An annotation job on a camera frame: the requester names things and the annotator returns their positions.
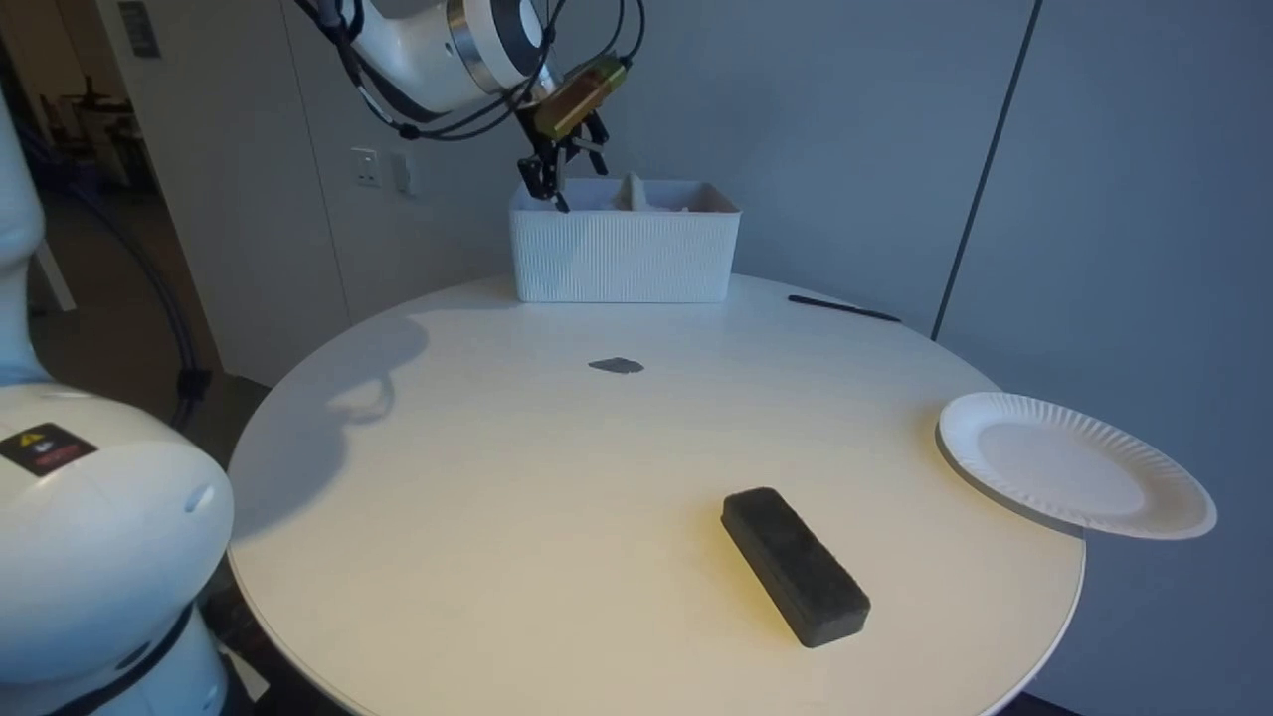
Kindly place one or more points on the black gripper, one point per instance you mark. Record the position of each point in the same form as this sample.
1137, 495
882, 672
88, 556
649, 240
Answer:
563, 145

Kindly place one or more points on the white plastic basket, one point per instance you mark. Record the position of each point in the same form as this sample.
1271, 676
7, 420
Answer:
622, 261

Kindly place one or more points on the small dark flat piece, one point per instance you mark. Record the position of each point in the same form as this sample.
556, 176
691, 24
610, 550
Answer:
620, 363

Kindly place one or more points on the black rectangular block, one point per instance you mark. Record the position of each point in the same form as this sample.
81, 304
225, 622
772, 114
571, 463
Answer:
796, 565

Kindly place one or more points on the white paper plate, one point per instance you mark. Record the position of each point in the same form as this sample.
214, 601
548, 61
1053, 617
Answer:
1067, 463

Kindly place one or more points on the yellow black wrist camera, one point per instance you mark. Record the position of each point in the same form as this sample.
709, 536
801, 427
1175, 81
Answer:
584, 98

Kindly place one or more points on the white wall outlet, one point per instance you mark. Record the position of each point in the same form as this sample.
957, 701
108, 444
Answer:
384, 174

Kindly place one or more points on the grey wall sign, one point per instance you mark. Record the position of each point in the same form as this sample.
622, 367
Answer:
136, 24

